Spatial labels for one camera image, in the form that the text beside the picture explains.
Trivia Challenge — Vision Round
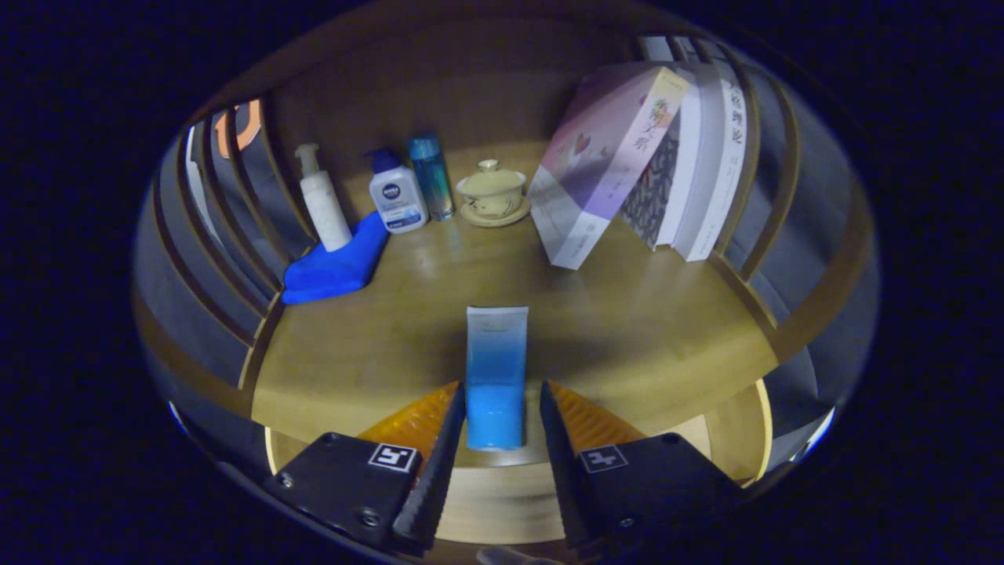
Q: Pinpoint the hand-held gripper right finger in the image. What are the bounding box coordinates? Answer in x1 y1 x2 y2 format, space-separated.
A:
538 381 744 550

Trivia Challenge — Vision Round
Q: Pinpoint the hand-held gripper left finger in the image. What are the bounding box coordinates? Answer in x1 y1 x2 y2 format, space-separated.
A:
263 381 467 556

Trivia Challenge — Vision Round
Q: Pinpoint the blue white tube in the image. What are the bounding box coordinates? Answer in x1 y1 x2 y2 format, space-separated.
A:
465 306 530 452

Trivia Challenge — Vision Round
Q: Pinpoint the wooden countertop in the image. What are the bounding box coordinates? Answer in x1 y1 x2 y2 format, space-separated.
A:
249 140 781 470

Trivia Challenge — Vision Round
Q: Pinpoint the wooden cabinet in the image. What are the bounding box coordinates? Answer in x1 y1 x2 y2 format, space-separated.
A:
132 0 879 503

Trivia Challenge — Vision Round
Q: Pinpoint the blue folded cloth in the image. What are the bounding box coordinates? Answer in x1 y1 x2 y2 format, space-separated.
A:
281 210 391 306

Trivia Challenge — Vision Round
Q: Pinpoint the white bottle blue cap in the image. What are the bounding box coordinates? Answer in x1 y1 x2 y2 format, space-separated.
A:
365 148 430 235

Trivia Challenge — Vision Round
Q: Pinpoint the beige lidded teacup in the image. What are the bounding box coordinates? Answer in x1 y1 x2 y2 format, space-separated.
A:
455 159 532 228

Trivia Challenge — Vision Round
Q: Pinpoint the white pump bottle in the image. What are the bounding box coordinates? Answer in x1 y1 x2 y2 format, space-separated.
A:
294 143 354 253

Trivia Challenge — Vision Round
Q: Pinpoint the patterned cover book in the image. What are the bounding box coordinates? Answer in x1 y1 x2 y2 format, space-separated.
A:
618 67 704 252

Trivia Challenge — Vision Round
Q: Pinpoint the slim teal bottle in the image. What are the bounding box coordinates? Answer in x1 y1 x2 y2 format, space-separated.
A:
406 133 456 222

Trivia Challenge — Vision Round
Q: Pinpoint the pink purple book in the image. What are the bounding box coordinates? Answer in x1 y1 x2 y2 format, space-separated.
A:
526 63 691 272

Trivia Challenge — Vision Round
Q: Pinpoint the white book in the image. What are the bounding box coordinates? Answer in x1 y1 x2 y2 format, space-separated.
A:
673 61 750 263

